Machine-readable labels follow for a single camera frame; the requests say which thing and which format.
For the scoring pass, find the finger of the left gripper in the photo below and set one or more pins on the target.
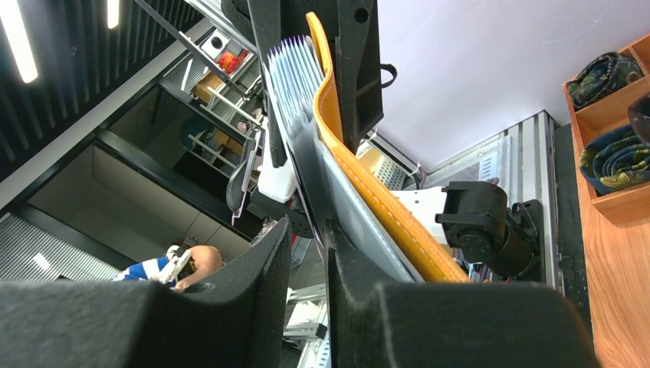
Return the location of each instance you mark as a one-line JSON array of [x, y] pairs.
[[358, 72], [266, 23]]

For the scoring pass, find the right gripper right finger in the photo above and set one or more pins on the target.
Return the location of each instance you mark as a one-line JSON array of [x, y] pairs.
[[376, 321]]

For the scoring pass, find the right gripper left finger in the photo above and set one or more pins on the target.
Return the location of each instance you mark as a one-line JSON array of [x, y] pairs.
[[237, 321]]

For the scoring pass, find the yellow leather card holder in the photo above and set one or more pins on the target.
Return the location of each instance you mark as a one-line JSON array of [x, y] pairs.
[[337, 189]]

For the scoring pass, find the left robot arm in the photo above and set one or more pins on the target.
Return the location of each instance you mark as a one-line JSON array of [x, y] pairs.
[[474, 217]]

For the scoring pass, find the person in striped shirt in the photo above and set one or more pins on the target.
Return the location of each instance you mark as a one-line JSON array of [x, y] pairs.
[[180, 268]]

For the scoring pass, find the wooden compartment tray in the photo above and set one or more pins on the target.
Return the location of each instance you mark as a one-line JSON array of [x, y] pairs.
[[631, 204]]

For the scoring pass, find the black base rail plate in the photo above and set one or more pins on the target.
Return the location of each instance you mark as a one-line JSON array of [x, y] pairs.
[[570, 239]]

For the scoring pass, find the aluminium frame rails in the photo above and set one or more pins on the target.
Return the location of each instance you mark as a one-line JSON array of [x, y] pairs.
[[522, 158]]

